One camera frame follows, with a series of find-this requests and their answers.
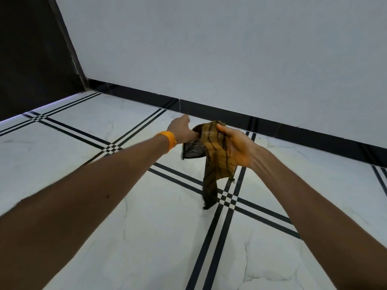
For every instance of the person's left hand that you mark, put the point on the person's left hand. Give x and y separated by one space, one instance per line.
181 129

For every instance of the person's right hand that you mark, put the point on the person's right hand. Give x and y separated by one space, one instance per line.
240 146

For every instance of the person's right thumb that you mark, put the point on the person's right thumb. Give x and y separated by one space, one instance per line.
226 129

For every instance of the brown striped cloth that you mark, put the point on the brown striped cloth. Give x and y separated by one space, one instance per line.
216 157

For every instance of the person's right forearm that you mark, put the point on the person's right forearm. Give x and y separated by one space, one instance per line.
320 226

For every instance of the person's left forearm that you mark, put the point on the person's left forearm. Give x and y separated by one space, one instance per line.
78 196

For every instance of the black skirting board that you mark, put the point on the black skirting board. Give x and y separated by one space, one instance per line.
242 120

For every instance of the orange wristband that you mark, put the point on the orange wristband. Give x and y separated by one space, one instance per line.
168 138

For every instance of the dark door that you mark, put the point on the dark door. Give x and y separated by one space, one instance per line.
33 51

